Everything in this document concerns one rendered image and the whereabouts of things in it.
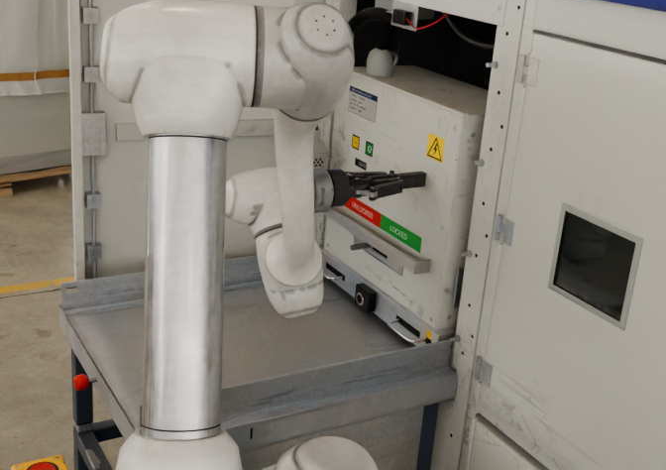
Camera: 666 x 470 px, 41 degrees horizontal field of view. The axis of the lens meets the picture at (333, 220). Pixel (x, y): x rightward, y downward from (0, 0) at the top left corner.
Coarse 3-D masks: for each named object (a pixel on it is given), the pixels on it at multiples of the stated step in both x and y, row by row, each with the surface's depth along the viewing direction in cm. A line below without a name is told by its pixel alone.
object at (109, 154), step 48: (96, 0) 198; (144, 0) 202; (240, 0) 208; (288, 0) 213; (96, 48) 201; (96, 96) 205; (96, 144) 206; (144, 144) 213; (240, 144) 223; (96, 192) 212; (144, 192) 218; (96, 240) 217; (144, 240) 222; (240, 240) 233
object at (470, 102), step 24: (360, 72) 208; (408, 72) 215; (432, 72) 217; (432, 96) 190; (456, 96) 192; (480, 96) 194; (480, 120) 178; (480, 144) 180; (456, 168) 179; (456, 192) 181; (456, 216) 183; (456, 240) 185; (456, 264) 187; (456, 312) 192
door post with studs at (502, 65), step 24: (504, 24) 165; (504, 48) 166; (504, 72) 166; (504, 96) 167; (504, 120) 168; (480, 168) 176; (480, 192) 177; (480, 216) 177; (480, 240) 178; (480, 264) 179; (480, 288) 180; (456, 336) 188; (456, 360) 190; (456, 408) 191; (456, 432) 192; (456, 456) 193
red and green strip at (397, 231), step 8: (352, 200) 215; (352, 208) 215; (360, 208) 212; (368, 208) 209; (368, 216) 210; (376, 216) 206; (384, 216) 204; (376, 224) 207; (384, 224) 204; (392, 224) 201; (392, 232) 201; (400, 232) 198; (408, 232) 196; (400, 240) 199; (408, 240) 196; (416, 240) 193; (416, 248) 194
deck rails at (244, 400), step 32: (256, 256) 224; (64, 288) 202; (96, 288) 205; (128, 288) 209; (224, 288) 220; (416, 352) 185; (448, 352) 190; (256, 384) 167; (288, 384) 171; (320, 384) 175; (352, 384) 179; (384, 384) 183; (224, 416) 166
